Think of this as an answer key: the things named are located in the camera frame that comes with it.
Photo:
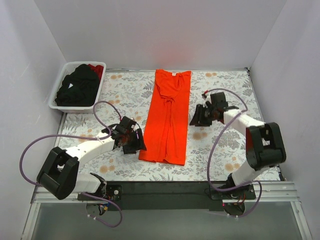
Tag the black t shirt in basket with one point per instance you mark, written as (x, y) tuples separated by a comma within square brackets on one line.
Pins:
[(78, 89)]

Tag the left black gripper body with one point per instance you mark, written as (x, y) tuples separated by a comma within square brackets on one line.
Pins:
[(134, 141)]

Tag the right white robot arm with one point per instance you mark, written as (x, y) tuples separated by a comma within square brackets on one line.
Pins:
[(264, 147)]

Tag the floral patterned table mat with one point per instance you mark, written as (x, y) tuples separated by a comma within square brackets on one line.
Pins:
[(211, 153)]

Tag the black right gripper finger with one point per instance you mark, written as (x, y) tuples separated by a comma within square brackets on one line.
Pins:
[(205, 119), (197, 119)]

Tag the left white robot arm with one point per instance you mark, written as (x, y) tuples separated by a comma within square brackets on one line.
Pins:
[(60, 172)]

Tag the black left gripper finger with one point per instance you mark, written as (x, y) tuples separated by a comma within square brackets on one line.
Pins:
[(128, 149), (138, 140)]

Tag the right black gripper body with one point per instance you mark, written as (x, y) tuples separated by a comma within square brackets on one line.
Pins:
[(200, 116)]

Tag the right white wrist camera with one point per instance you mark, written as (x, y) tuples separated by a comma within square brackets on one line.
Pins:
[(207, 99)]

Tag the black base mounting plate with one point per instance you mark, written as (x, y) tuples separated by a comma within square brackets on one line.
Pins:
[(167, 195)]

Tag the orange t shirt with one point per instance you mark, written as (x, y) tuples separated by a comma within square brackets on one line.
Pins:
[(166, 129)]

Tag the aluminium frame rail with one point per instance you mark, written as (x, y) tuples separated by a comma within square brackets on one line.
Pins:
[(275, 214)]

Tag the red t shirt in basket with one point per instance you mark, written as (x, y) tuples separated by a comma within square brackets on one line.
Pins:
[(98, 69)]

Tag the white plastic laundry basket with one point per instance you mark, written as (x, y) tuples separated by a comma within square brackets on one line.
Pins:
[(68, 68)]

